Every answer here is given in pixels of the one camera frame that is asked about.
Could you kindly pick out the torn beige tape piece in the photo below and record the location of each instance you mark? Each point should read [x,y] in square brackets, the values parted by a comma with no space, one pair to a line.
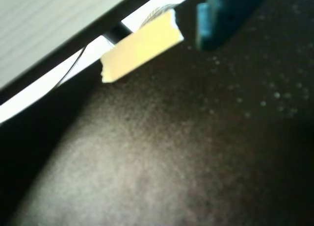
[142,47]

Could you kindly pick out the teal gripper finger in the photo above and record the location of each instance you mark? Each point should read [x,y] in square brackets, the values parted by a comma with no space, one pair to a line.
[220,20]

